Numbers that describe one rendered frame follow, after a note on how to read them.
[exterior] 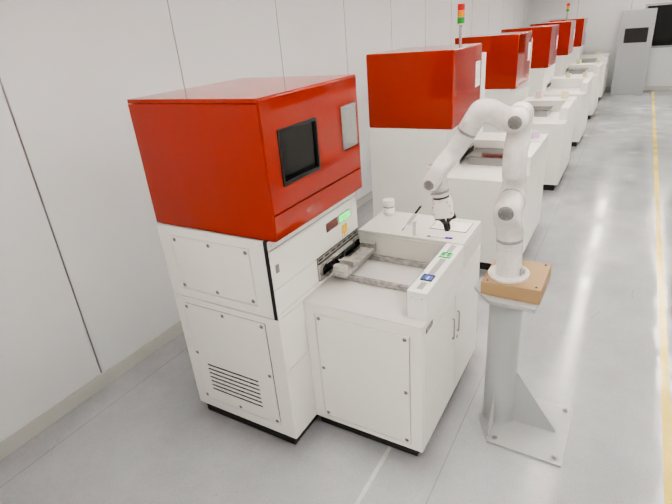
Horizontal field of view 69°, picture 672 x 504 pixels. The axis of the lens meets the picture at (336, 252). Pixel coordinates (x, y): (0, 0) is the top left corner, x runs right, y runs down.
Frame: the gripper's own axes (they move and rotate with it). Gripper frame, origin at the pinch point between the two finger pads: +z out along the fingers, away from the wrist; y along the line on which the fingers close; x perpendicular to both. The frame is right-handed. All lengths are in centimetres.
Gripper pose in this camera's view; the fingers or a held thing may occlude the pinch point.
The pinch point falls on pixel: (447, 226)
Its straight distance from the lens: 243.0
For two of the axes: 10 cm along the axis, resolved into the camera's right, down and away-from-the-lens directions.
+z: 2.6, 9.2, 3.1
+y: 8.3, -0.5, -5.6
